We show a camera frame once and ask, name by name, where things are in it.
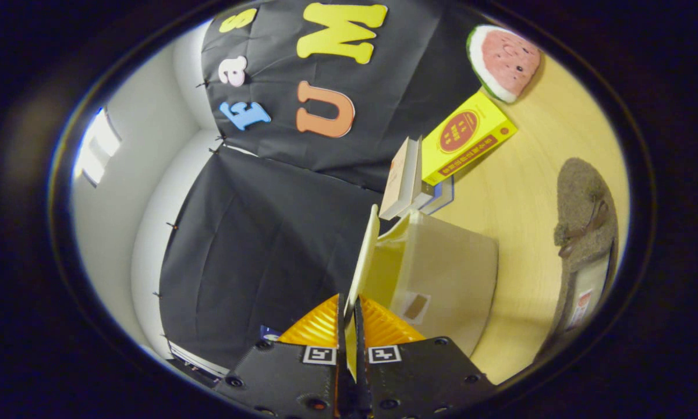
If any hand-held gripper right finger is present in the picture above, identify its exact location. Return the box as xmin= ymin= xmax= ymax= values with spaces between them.
xmin=355 ymin=296 xmax=497 ymax=419

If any ceiling light panel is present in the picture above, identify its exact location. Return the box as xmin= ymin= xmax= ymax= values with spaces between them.
xmin=74 ymin=108 xmax=122 ymax=187

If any beige storage box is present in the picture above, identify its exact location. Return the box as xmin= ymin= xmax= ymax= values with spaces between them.
xmin=344 ymin=204 xmax=499 ymax=382

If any black backdrop cloth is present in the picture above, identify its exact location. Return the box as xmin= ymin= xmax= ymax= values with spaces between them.
xmin=160 ymin=0 xmax=484 ymax=373

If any brown fuzzy slipper shoe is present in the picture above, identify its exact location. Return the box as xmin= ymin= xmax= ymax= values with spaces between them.
xmin=532 ymin=157 xmax=619 ymax=364

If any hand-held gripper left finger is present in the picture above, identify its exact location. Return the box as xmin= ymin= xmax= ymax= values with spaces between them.
xmin=215 ymin=294 xmax=349 ymax=419

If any yellow book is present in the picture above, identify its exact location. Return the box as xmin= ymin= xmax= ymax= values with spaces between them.
xmin=421 ymin=90 xmax=518 ymax=186

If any beige cover book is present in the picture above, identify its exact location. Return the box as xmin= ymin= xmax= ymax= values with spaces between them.
xmin=379 ymin=137 xmax=424 ymax=221

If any watermelon slice plush toy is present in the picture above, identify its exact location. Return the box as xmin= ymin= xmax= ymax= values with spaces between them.
xmin=467 ymin=24 xmax=543 ymax=104

